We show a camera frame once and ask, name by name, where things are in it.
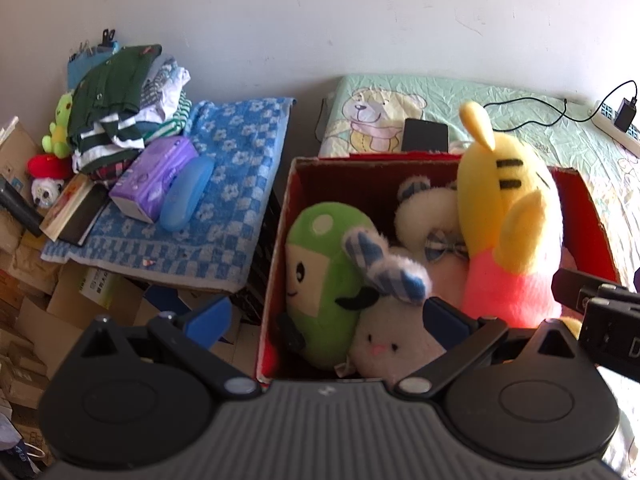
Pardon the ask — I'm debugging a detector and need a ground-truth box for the orange cover book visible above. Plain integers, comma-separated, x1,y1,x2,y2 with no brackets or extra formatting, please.
39,175,96,241

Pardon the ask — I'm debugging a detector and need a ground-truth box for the black cable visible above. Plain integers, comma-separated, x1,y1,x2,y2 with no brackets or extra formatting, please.
482,80,638,128

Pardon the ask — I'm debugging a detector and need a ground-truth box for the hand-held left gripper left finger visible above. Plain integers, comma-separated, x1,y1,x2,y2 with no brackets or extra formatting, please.
75,294,263,401

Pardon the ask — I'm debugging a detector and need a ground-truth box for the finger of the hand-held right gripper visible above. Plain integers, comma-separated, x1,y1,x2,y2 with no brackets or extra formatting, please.
551,267,608,318

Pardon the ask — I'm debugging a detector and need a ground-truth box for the white rabbit plush toy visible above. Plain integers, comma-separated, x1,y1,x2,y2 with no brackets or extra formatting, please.
342,225,451,383
395,175,473,306

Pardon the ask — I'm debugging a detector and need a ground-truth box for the plaid garment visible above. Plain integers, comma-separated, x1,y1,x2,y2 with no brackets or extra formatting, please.
75,157,141,186

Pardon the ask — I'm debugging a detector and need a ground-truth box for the red plush toy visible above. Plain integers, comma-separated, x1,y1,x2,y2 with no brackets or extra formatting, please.
26,154,73,181

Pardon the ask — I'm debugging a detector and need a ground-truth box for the blue floral towel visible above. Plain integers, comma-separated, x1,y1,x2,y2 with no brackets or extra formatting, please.
40,97,296,293

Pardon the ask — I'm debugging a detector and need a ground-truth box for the pile of cardboard boxes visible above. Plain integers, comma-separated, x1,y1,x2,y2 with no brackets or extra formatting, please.
0,115,261,441

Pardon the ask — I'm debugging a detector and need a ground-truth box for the panda plush toy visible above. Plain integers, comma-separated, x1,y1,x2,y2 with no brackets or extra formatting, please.
31,177,66,208

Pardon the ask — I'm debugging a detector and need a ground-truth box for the black handle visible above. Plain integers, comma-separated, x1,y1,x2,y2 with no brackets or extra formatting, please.
0,176,45,237

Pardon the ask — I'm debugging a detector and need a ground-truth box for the dark green garment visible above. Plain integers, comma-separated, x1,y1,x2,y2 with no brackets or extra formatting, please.
66,44,163,143

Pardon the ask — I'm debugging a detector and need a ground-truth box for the green white striped garment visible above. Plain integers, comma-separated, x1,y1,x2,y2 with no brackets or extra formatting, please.
72,97,193,171

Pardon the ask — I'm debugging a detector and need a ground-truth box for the white power strip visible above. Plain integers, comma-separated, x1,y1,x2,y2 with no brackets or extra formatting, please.
592,97,640,158

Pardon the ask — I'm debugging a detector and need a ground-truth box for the black charger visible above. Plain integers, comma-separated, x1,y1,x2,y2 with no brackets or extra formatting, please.
614,95,640,133

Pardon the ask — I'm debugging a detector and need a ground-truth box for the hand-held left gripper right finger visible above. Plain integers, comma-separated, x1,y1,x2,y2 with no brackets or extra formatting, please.
392,296,593,401

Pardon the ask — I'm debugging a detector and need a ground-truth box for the black phone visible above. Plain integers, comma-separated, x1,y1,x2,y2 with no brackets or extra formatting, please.
400,117,451,153

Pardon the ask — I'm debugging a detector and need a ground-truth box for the yellow and pink plush toy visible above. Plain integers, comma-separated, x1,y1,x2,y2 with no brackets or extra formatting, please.
457,101,583,338

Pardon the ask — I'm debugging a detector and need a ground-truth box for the red cardboard box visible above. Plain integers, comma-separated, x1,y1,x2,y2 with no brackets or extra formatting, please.
255,155,623,386

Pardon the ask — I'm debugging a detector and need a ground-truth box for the pale green printed bedsheet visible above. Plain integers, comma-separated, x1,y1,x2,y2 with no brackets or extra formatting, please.
317,74,640,480

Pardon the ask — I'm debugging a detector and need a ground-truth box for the blue glasses case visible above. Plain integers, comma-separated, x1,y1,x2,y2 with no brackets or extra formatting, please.
159,155,216,233

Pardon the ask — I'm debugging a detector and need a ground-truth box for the purple tissue pack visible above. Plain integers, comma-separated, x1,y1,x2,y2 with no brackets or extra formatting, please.
109,136,200,224

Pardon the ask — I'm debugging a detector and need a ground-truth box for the green frog plush toy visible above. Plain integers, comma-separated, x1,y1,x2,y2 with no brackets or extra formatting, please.
41,91,76,157

